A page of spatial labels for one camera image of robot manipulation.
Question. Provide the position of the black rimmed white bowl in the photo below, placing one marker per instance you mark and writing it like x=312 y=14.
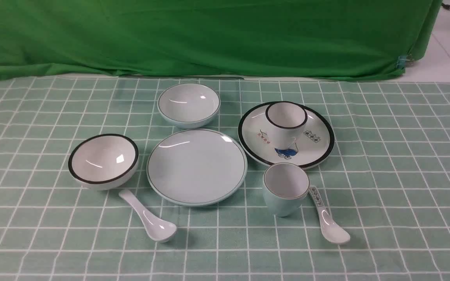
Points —
x=104 y=162

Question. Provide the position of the white spoon with print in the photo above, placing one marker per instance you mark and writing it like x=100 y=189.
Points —
x=330 y=230

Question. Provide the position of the black rimmed printed plate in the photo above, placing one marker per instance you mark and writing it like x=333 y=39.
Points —
x=310 y=149

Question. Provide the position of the light blue cup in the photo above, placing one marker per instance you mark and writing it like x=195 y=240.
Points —
x=285 y=186

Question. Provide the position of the green checkered tablecloth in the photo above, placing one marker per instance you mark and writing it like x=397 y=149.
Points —
x=387 y=182

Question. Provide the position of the light blue bowl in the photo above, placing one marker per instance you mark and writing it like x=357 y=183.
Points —
x=189 y=106

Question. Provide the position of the green backdrop cloth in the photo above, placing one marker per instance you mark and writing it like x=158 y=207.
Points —
x=348 y=40

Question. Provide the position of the blue binder clip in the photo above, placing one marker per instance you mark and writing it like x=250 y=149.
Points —
x=401 y=62

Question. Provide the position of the light blue plate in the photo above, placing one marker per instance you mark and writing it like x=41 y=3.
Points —
x=198 y=167

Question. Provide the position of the plain white ceramic spoon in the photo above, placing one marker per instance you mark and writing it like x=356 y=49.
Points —
x=156 y=228

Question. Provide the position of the black rimmed white cup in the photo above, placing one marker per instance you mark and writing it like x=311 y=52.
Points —
x=285 y=122

